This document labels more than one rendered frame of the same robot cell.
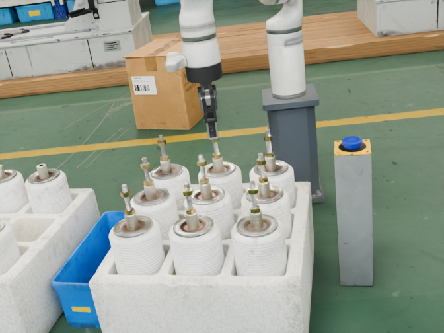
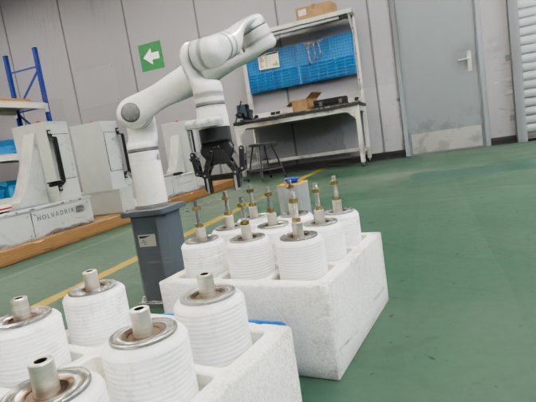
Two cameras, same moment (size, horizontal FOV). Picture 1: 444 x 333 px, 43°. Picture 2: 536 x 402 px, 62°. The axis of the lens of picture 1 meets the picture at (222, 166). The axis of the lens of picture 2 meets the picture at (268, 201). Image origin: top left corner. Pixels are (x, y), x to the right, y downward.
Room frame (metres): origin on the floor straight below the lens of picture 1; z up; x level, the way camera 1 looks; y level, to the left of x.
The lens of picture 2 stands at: (0.75, 1.02, 0.44)
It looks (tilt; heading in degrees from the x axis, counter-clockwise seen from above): 7 degrees down; 285
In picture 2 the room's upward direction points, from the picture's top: 9 degrees counter-clockwise
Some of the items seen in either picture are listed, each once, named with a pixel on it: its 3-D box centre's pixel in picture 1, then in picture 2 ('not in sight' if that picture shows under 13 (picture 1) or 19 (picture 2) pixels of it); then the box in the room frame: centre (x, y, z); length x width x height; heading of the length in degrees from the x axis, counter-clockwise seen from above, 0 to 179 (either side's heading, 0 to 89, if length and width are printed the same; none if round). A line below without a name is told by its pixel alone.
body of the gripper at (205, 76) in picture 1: (205, 81); (216, 144); (1.12, 0.01, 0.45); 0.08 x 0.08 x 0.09
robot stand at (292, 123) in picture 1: (293, 145); (162, 254); (1.44, -0.21, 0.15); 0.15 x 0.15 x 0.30; 85
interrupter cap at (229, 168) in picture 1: (219, 170); (230, 226); (1.12, 0.01, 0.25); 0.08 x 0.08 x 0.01
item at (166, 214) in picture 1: (158, 234); (254, 280); (1.04, 0.15, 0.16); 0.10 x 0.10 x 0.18
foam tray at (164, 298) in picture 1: (217, 261); (283, 291); (1.01, 0.04, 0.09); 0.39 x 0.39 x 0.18; 76
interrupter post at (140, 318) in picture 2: not in sight; (141, 322); (1.03, 0.60, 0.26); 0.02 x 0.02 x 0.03
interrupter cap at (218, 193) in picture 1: (207, 195); (273, 225); (1.01, 0.04, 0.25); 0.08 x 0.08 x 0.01
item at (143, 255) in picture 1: (141, 267); (305, 281); (0.92, 0.18, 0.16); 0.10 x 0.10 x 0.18
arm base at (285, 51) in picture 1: (286, 63); (148, 179); (1.44, -0.21, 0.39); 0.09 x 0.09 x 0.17; 85
